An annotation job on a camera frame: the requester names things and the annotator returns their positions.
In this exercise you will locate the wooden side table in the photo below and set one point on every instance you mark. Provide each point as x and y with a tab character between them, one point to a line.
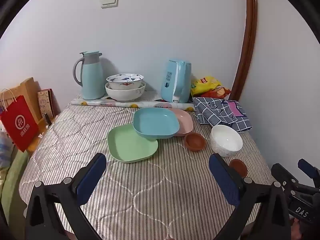
41	138

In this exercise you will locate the blue square plate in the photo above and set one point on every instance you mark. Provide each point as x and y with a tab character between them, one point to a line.
155	122

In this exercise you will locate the red chips bag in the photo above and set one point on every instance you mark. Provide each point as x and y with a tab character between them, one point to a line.
221	92

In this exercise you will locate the blue white striped cloth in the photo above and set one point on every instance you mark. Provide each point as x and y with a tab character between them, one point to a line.
5	150

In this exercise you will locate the light blue thermos jug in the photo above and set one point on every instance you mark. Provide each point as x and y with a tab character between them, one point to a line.
91	80

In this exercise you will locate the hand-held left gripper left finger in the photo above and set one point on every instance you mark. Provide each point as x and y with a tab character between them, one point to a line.
91	177

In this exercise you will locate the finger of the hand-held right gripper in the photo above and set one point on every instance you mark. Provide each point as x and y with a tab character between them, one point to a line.
308	168
282	173

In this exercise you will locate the grey striped quilted blanket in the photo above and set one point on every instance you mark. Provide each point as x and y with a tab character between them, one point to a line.
162	192

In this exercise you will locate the pink square plate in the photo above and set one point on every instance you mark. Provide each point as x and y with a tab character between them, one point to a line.
186	122

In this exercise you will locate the green square plate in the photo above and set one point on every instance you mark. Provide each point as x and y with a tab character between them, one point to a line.
125	145

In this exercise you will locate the red paper bag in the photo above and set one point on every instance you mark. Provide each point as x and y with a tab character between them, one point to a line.
21	127

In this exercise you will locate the patterned notebook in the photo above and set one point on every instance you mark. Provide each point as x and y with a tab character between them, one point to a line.
45	102

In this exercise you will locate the brown kraft paper bag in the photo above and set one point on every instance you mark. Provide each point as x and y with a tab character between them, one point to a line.
27	87

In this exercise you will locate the small brown bowl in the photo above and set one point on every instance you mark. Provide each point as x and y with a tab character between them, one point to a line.
238	167
195	142

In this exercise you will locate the grey checked folded cloth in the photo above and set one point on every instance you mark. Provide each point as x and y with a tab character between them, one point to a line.
215	115

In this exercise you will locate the patterned paper roll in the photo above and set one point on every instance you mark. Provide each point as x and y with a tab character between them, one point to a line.
105	103

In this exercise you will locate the white wall switch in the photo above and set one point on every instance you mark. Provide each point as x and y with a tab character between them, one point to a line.
110	1

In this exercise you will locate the green cloth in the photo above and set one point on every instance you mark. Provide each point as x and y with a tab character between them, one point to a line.
12	177

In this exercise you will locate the large white ceramic bowl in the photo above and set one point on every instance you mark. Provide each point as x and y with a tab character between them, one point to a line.
125	95

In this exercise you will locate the brown wooden door frame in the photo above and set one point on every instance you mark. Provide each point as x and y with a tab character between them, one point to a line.
247	42

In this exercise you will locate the light blue electric kettle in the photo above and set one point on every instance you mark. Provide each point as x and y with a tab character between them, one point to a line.
170	85

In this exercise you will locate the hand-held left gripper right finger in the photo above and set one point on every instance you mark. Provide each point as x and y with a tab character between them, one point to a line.
225	180

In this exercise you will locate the yellow chips bag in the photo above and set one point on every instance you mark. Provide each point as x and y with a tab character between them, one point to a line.
202	86

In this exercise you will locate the patterned ceramic bowl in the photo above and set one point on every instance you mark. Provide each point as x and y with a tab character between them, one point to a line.
125	83

